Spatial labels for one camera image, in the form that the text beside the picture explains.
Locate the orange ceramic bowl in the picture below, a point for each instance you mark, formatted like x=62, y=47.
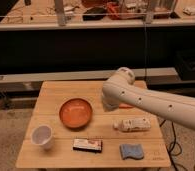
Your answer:
x=75, y=113

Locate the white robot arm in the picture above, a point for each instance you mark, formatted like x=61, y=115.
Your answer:
x=119, y=88

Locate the orange toy carrot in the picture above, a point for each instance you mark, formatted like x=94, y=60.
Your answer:
x=125, y=106

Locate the wooden table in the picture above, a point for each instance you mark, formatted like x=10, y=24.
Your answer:
x=62, y=155

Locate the black and white box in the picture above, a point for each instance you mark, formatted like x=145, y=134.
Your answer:
x=90, y=145

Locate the blue sponge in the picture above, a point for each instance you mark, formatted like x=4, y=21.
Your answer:
x=131, y=151

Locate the white paper cup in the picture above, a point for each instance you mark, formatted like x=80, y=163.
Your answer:
x=42, y=136

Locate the long workbench with clutter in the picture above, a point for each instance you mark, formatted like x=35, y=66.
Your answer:
x=77, y=14

